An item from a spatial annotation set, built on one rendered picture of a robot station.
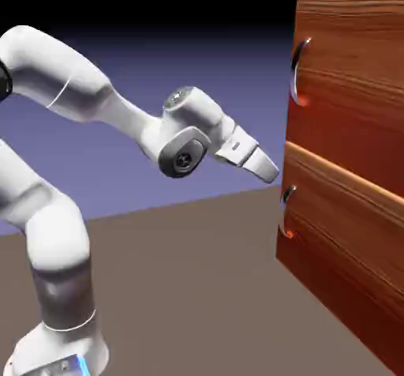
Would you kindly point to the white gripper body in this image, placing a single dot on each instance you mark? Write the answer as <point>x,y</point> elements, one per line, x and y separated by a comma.
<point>263,164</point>

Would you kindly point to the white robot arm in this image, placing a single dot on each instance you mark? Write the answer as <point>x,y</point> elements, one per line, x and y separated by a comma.
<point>63,75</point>

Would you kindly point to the reddish wooden cabinet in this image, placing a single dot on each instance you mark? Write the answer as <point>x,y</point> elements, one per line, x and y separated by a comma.
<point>347,161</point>

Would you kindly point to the small wooden cabinet door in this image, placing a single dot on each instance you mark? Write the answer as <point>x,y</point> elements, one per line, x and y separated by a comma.
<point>341,243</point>

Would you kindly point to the large wooden cabinet door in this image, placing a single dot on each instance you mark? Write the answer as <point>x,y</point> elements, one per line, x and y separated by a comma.
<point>344,82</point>

